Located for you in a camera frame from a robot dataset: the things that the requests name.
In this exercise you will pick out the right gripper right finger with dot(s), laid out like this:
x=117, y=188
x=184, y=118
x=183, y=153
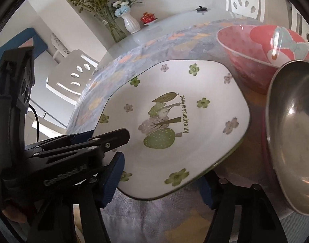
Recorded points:
x=259, y=221

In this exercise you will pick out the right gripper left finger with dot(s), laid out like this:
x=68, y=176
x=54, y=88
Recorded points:
x=96, y=191

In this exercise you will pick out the white square floral plate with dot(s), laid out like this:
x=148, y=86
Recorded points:
x=184, y=117

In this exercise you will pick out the leaf pattern table mat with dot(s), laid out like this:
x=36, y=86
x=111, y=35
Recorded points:
x=182, y=216

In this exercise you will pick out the steel bowl pink outside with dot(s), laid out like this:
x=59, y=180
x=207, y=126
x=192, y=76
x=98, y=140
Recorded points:
x=285, y=134

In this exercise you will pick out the white chair left side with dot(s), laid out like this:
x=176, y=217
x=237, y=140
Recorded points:
x=58, y=86

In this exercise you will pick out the white chair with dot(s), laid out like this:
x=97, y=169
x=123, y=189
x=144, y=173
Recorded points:
x=299, y=24
x=58, y=86
x=250, y=8

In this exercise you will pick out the pink cartoon bowl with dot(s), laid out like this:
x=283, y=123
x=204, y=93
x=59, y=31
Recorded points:
x=258, y=51

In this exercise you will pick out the white ribbed flower vase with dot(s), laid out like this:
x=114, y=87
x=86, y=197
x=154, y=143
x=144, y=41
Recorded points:
x=131, y=24

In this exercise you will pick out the red lidded pot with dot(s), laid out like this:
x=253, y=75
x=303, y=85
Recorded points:
x=148, y=18

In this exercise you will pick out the glass vase green stems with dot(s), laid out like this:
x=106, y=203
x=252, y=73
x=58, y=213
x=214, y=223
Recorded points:
x=101, y=10

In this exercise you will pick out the white chair right side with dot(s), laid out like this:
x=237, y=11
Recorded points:
x=299, y=24

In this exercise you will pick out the black pot lid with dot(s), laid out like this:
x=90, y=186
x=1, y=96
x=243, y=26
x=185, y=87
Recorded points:
x=201, y=9

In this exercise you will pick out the white chair far side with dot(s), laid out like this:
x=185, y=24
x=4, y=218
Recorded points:
x=250, y=8

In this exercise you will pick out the blue wall picture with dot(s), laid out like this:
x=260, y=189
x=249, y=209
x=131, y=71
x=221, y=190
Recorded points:
x=27, y=38

